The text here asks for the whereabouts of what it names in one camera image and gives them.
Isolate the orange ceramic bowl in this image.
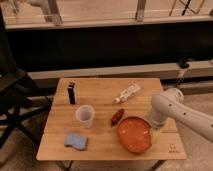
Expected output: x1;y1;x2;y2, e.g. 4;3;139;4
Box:
117;117;152;154

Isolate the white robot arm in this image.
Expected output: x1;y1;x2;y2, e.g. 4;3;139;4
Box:
147;88;213;143

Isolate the dark red brown object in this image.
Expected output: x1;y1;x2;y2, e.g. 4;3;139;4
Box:
111;109;125;126

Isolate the clear plastic bottle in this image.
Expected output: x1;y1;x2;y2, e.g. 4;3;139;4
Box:
113;84;141;104

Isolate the wooden folding table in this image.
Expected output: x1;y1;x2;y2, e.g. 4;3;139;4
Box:
37;78;186;161

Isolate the blue sponge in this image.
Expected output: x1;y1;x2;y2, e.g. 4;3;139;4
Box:
64;133;88;150

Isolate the black rectangular box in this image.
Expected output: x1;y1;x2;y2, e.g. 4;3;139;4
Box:
67;82;76;105

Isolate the black folding chair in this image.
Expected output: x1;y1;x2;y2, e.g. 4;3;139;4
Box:
0;8;51;149

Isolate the black clamp with cable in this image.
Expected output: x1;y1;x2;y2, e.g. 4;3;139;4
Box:
176;58;189;87

